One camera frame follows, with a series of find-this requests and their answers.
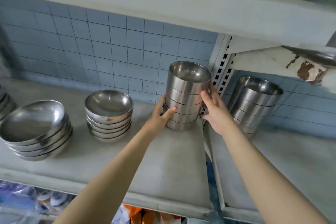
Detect person's left forearm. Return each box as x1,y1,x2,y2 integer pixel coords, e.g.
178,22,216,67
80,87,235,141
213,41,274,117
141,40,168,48
53,128,158,224

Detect orange and white packets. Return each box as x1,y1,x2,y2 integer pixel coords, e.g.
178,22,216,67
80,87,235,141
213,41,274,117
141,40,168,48
112,204,185,224

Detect person's right forearm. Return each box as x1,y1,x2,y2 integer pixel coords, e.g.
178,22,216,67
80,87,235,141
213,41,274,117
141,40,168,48
220,124,331,224

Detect blue and white packets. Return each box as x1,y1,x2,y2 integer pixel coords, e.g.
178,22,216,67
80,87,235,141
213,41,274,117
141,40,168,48
0,179,77,218

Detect stack of tall steel bowls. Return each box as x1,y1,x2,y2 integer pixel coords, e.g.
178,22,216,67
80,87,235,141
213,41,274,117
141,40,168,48
163,61,212,131
227,75,284,139

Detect white perforated shelf post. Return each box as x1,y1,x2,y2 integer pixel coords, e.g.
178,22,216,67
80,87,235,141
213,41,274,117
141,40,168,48
207,33,237,98

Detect white upper shelf board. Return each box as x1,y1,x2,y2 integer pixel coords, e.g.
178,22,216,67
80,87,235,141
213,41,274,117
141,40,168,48
0,0,336,54

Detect stack of wide steel bowls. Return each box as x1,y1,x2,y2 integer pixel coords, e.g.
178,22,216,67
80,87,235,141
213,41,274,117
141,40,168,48
0,100,73,162
85,90,134,143
0,85,17,122

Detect person's right hand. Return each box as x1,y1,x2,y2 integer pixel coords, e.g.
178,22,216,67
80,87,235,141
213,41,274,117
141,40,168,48
199,82,237,137

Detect rusty white shelf board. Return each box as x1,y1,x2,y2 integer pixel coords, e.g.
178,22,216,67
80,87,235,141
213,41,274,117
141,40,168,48
225,36,336,86

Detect person's left hand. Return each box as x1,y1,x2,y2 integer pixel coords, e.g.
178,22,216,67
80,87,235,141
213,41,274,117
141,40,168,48
144,95,178,138

